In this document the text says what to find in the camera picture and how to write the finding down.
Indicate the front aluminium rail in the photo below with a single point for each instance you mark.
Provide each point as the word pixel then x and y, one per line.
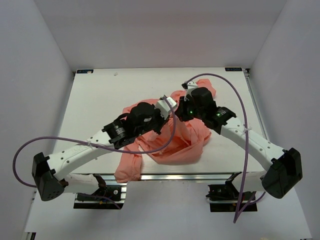
pixel 193 177

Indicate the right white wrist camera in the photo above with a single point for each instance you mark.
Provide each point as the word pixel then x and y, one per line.
pixel 189 86

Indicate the front white panel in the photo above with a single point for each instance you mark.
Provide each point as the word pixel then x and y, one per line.
pixel 167 210

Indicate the left blue table label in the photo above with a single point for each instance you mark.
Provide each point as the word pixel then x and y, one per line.
pixel 84 71

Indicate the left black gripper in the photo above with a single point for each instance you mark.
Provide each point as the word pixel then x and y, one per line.
pixel 162 120

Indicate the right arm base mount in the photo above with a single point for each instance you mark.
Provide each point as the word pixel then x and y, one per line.
pixel 223 198

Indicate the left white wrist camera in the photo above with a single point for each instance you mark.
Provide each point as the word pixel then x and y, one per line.
pixel 166 105

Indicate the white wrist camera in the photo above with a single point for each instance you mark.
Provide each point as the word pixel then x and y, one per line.
pixel 189 86
pixel 166 105

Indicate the right aluminium side rail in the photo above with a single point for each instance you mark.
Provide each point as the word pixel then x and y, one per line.
pixel 250 86

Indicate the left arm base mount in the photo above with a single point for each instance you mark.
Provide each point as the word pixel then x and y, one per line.
pixel 111 197

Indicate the salmon pink jacket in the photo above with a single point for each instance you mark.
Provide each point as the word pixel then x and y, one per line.
pixel 186 147

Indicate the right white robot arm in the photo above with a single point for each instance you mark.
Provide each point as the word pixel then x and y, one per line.
pixel 282 169

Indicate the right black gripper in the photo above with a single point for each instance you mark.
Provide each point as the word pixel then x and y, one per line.
pixel 181 113

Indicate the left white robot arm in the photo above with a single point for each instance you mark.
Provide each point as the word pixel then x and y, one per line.
pixel 53 173

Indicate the blue table label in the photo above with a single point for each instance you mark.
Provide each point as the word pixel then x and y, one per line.
pixel 233 69
pixel 84 71

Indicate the right blue table label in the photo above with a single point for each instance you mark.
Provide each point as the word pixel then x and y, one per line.
pixel 233 69

